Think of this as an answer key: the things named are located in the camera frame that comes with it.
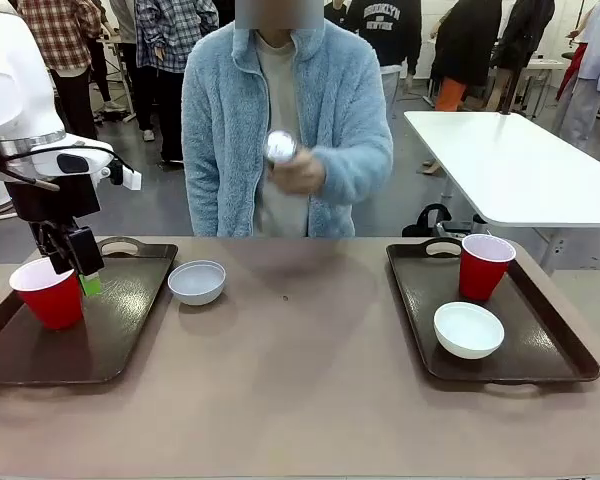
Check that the small white wrist box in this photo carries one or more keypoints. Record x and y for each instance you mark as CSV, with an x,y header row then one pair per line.
x,y
131,180

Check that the person in black jacket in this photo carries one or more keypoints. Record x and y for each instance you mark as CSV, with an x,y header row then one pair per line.
x,y
522,25

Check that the person in red plaid shirt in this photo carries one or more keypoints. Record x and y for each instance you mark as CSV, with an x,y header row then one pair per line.
x,y
60,35

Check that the white folding table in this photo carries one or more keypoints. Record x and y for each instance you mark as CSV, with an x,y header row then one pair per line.
x,y
505,165

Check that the red garment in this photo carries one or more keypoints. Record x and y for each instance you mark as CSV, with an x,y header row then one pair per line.
x,y
572,70

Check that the black bag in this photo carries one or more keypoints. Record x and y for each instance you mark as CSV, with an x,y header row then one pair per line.
x,y
425,222

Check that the person in blue fleece jacket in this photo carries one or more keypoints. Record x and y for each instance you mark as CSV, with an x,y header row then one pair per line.
x,y
220,125

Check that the person in Brooklyn sweatshirt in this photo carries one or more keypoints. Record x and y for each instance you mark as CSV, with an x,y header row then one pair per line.
x,y
385,30

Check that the white bowl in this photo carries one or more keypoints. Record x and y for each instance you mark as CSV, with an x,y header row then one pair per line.
x,y
196,285
469,332

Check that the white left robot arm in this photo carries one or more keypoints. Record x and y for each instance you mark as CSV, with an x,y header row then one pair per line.
x,y
10,75

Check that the person in blue plaid shirt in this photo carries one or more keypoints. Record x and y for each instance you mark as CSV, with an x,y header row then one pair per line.
x,y
165,30

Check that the person's right forearm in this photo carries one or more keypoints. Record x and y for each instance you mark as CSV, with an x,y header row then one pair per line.
x,y
202,200

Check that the white desk frame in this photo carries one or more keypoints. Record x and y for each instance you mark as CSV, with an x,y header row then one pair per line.
x,y
125,75

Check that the person's left hand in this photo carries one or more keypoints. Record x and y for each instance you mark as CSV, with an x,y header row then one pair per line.
x,y
302,172

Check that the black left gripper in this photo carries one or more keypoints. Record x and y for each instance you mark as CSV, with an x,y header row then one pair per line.
x,y
55,200

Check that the person in orange trousers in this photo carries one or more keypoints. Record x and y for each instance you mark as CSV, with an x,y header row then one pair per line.
x,y
460,45

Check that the person's left forearm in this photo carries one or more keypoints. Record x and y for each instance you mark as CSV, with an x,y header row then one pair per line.
x,y
355,170

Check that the brown plastic tray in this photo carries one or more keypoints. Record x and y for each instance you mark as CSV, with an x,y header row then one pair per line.
x,y
540,350
105,340

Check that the person in light blue shirt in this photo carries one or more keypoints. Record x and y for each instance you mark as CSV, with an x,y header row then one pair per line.
x,y
595,60

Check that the red plastic cup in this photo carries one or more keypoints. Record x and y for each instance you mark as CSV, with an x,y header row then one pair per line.
x,y
50,305
485,275

